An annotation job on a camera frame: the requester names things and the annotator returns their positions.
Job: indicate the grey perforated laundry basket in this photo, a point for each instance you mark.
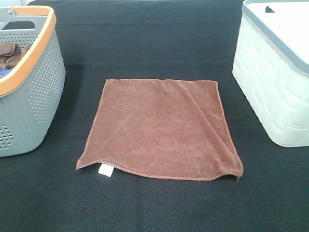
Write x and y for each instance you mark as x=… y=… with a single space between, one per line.
x=31 y=91

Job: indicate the brown microfibre towel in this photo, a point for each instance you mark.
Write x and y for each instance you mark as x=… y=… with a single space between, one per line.
x=167 y=129

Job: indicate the white storage bin grey rim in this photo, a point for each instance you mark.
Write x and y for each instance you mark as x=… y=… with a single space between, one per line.
x=271 y=66

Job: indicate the black table cloth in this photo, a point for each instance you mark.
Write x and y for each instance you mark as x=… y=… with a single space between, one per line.
x=170 y=39

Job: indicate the brown towels in basket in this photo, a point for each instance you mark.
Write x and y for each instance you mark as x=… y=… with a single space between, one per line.
x=10 y=54

